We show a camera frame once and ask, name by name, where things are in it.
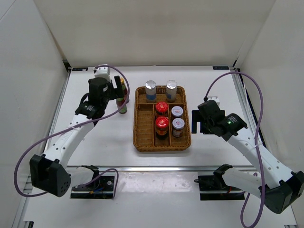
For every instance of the wicker basket tray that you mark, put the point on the wicker basket tray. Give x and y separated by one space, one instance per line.
144 133

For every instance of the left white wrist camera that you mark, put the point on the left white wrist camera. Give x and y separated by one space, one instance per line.
102 72

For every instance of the blue-label pellet jar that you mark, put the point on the blue-label pellet jar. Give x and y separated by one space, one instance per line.
171 90
150 89

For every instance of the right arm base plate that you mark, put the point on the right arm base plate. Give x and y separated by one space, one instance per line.
210 191

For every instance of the yellow-cap sauce bottle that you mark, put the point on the yellow-cap sauce bottle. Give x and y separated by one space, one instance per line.
121 106
125 90

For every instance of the white-lid spice jar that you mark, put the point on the white-lid spice jar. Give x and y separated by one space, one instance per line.
177 112
178 125

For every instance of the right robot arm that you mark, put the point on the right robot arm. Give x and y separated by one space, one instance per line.
277 187

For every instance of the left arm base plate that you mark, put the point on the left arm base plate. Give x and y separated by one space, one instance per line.
88 182

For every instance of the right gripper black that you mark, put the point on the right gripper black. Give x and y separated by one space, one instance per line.
196 117

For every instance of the red-lid chili jar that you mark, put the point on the red-lid chili jar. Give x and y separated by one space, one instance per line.
161 109
161 126

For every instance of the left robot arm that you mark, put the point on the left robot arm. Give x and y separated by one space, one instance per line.
48 171

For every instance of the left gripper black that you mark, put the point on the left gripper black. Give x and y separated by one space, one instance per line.
116 92

